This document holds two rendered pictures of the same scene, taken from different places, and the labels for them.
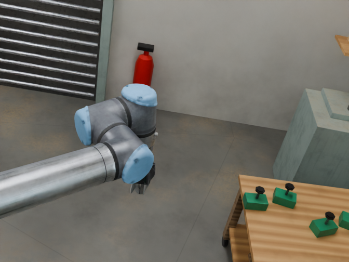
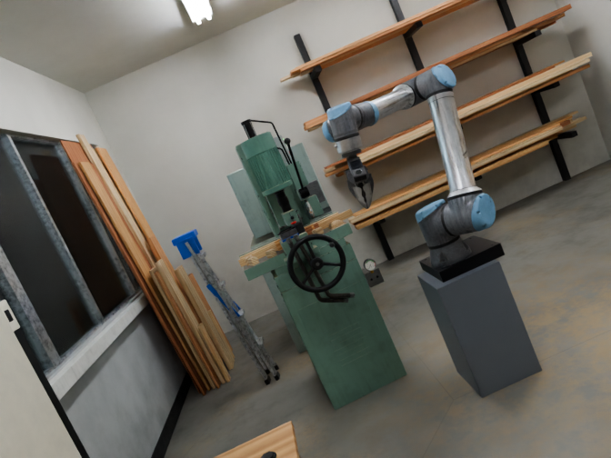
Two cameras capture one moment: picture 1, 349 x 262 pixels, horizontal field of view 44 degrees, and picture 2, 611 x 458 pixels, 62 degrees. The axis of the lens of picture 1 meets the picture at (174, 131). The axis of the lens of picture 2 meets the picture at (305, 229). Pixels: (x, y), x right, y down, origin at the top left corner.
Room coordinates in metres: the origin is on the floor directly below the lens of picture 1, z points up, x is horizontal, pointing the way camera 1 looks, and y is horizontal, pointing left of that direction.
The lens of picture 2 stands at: (2.76, -0.05, 1.30)
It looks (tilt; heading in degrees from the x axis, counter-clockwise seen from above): 7 degrees down; 184
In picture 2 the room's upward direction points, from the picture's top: 24 degrees counter-clockwise
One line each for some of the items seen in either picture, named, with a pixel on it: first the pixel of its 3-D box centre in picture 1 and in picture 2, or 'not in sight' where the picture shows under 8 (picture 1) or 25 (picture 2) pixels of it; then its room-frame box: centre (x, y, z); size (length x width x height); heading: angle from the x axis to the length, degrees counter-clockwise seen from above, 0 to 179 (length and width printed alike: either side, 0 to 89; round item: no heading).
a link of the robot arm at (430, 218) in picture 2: not in sight; (436, 222); (0.46, 0.36, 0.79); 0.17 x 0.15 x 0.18; 45
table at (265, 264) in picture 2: not in sight; (297, 250); (0.13, -0.31, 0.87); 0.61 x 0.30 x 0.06; 99
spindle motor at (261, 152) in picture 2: not in sight; (266, 164); (0.02, -0.28, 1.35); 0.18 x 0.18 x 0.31
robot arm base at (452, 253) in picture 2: not in sight; (446, 249); (0.46, 0.36, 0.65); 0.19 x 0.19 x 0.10
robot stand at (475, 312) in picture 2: not in sight; (476, 321); (0.46, 0.36, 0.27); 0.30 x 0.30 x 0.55; 5
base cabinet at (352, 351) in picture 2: not in sight; (335, 321); (-0.10, -0.30, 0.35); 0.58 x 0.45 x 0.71; 9
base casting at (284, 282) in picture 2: not in sight; (307, 260); (-0.11, -0.30, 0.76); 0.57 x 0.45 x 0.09; 9
